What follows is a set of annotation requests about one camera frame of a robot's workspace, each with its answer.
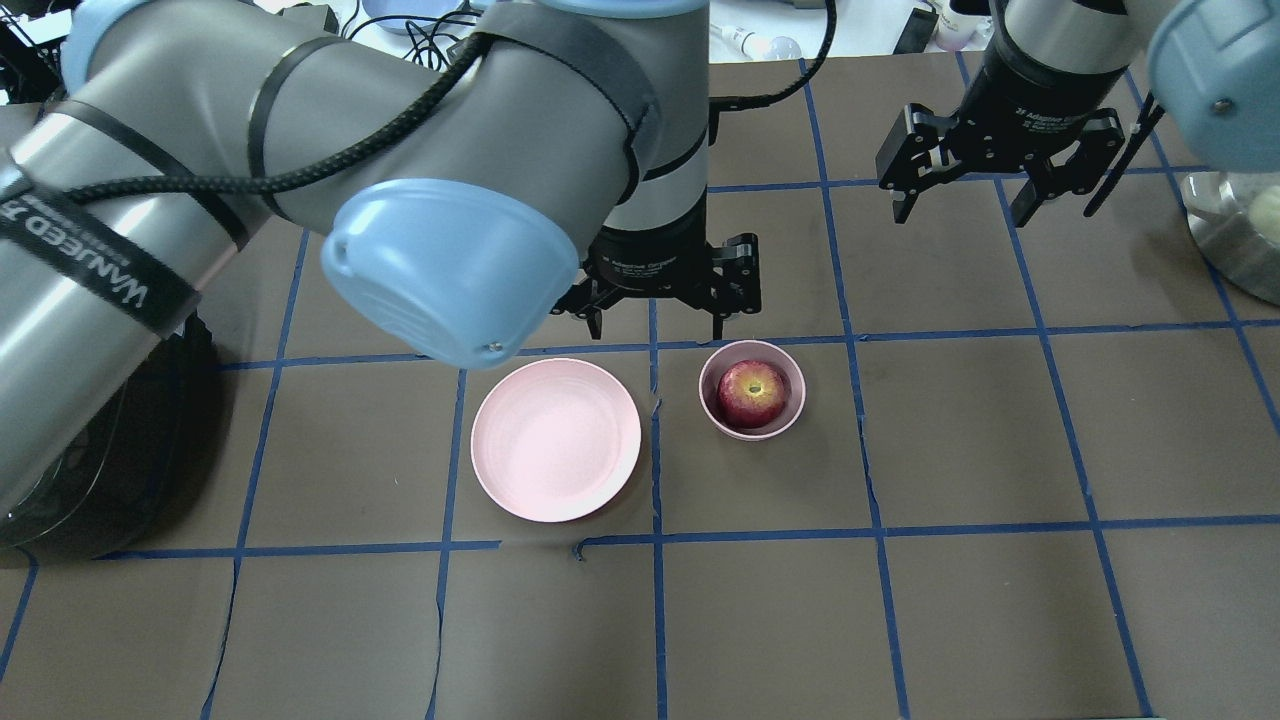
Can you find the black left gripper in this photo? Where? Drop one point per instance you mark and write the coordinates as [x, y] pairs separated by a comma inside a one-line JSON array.
[[652, 258]]

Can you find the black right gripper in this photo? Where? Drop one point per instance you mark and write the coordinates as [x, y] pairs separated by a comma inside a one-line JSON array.
[[1035, 100]]

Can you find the red apple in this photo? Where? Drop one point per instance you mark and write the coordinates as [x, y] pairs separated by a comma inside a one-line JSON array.
[[751, 394]]

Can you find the pink bowl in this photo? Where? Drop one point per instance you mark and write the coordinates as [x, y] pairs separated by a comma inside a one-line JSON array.
[[721, 359]]

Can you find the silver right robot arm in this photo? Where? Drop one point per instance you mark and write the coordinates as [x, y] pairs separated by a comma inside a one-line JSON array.
[[1211, 66]]

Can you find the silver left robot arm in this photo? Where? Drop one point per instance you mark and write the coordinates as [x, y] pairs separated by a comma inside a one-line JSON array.
[[457, 206]]

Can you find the pink plate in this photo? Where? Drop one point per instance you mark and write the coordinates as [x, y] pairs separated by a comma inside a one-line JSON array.
[[555, 440]]

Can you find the blue plate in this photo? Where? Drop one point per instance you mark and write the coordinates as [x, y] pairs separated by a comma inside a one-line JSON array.
[[394, 16]]

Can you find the black smartphone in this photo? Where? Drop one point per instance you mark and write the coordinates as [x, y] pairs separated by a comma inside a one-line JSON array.
[[917, 32]]

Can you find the steel pot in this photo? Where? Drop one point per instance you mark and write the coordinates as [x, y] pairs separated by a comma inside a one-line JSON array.
[[1234, 220]]

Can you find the dark brown rice cooker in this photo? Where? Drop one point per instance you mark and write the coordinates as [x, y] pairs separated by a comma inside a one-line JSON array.
[[138, 462]]

